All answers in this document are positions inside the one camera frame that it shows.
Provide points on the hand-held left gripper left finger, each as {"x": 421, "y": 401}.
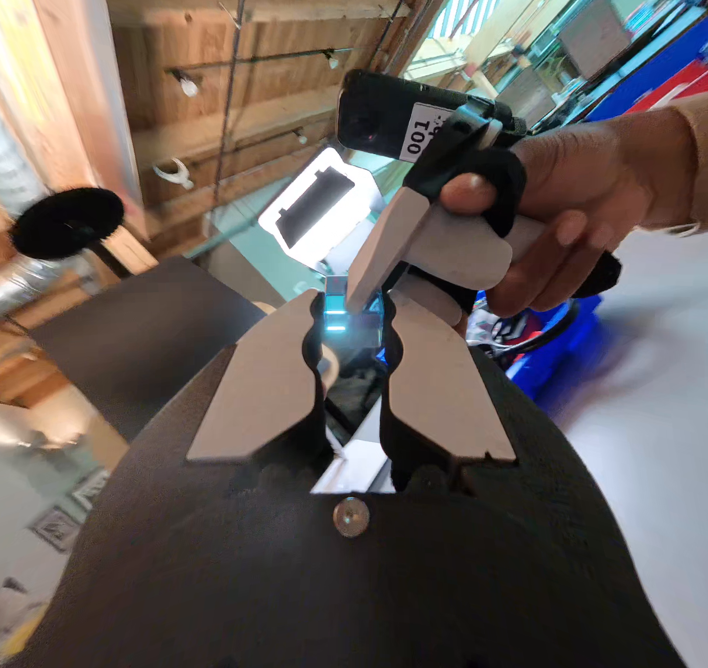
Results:
{"x": 254, "y": 391}

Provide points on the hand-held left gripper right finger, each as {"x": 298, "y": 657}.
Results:
{"x": 442, "y": 391}

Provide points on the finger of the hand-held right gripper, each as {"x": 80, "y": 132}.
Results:
{"x": 381, "y": 253}

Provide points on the clear acrylic cube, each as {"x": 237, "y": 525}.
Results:
{"x": 337, "y": 319}

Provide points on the blue plastic bin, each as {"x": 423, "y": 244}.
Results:
{"x": 553, "y": 369}

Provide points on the person's right forearm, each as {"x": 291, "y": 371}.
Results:
{"x": 703, "y": 142}

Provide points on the person's right hand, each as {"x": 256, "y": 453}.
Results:
{"x": 597, "y": 181}

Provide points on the white softbox light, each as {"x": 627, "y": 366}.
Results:
{"x": 359, "y": 203}

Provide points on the ceiling spot lamp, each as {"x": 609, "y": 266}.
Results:
{"x": 332, "y": 61}
{"x": 189, "y": 88}
{"x": 301, "y": 138}

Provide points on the black panel on white stand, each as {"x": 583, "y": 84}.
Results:
{"x": 138, "y": 336}

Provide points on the white ceiling hook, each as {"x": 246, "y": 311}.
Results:
{"x": 177, "y": 175}

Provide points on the grey standing panel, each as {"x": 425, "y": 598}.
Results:
{"x": 594, "y": 37}

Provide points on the blue storage bin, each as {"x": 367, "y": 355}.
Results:
{"x": 636, "y": 87}

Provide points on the red storage bin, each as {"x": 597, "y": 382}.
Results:
{"x": 680, "y": 84}

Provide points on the silver air duct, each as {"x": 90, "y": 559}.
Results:
{"x": 33, "y": 286}

